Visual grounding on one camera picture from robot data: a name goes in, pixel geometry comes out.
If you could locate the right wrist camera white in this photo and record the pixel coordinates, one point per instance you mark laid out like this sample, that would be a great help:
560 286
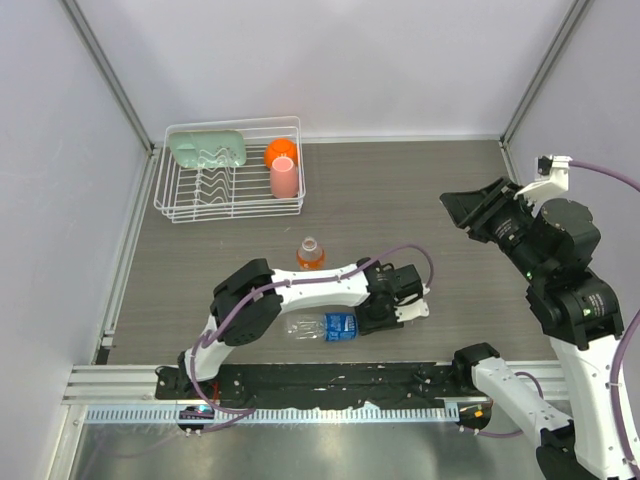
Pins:
551 180

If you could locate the pink cup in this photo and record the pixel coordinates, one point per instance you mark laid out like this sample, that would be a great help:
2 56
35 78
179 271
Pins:
284 181

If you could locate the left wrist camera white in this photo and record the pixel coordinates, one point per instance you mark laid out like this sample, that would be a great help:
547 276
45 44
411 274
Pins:
417 308

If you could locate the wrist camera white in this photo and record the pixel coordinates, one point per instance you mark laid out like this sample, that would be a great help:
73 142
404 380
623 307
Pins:
417 308
551 180

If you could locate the green plastic tray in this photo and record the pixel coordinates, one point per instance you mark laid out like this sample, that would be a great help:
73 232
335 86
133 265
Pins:
207 149

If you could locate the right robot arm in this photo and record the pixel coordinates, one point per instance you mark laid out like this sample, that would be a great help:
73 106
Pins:
551 240

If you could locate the orange drink bottle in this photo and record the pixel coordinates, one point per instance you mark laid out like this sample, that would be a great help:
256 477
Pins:
310 255

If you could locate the white slotted cable duct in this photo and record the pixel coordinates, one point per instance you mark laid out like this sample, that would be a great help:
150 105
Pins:
193 414

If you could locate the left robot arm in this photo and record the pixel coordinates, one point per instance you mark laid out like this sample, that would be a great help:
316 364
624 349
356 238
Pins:
375 297

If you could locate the orange bowl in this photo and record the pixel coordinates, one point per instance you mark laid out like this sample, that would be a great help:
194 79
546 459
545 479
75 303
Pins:
280 147

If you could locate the white wire dish rack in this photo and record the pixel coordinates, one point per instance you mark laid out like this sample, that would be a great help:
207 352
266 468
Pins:
198 195

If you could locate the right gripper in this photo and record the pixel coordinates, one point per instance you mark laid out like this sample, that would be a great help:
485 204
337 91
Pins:
472 210

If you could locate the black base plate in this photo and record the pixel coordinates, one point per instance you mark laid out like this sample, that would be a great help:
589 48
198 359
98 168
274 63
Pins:
337 386

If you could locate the blue label water bottle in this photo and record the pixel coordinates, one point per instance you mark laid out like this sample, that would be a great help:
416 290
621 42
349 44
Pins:
329 327

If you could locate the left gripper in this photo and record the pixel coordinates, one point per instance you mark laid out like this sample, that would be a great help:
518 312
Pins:
367 326

